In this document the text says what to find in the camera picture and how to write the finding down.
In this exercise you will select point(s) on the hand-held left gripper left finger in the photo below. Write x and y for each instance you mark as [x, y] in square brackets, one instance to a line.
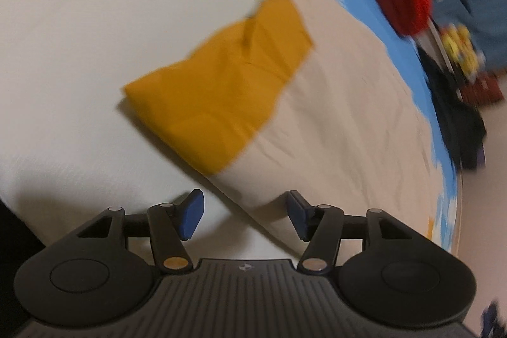
[193, 215]

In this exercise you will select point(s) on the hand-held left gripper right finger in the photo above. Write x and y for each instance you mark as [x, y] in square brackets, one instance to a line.
[299, 217]

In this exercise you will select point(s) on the beige and mustard sweatshirt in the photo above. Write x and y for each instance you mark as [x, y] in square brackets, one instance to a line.
[214, 92]

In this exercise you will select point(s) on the dark cloth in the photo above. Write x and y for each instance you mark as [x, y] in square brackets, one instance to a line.
[455, 120]

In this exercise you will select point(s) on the blue and white bed sheet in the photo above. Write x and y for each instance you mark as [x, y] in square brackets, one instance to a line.
[79, 45]

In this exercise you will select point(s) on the dark blue object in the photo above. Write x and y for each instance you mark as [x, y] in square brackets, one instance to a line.
[491, 320]

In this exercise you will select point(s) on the red-brown box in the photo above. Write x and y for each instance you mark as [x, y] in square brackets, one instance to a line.
[485, 88]

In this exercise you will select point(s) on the yellow toy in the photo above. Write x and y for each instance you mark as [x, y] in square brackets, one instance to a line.
[461, 49]

